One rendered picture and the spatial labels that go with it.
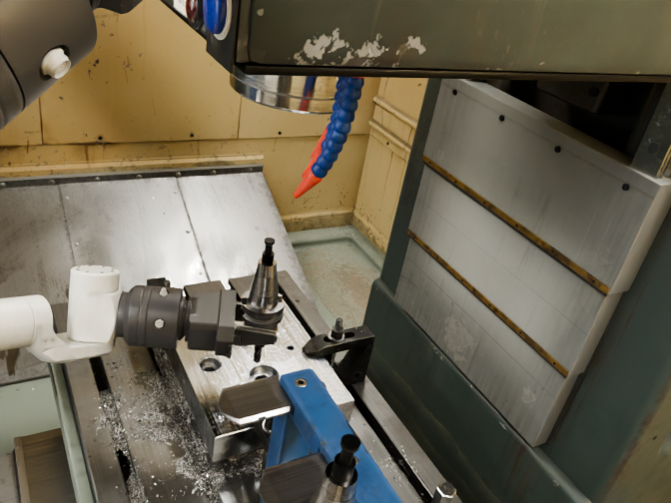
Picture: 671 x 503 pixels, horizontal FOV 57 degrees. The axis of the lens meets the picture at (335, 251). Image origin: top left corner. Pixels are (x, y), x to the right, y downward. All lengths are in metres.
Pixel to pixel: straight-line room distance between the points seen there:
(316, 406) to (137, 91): 1.30
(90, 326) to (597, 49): 0.71
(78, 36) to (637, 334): 0.89
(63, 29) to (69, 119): 1.53
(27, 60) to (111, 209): 1.56
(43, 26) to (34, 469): 1.05
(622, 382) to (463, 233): 0.37
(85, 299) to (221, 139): 1.09
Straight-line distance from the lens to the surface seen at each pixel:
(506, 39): 0.48
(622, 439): 1.10
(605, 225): 0.97
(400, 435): 1.11
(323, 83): 0.70
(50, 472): 1.24
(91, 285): 0.91
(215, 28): 0.39
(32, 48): 0.26
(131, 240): 1.76
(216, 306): 0.93
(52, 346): 0.90
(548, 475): 1.21
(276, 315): 0.90
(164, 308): 0.90
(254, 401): 0.66
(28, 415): 1.50
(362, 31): 0.41
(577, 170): 0.99
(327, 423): 0.64
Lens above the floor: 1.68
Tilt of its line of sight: 30 degrees down
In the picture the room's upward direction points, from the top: 11 degrees clockwise
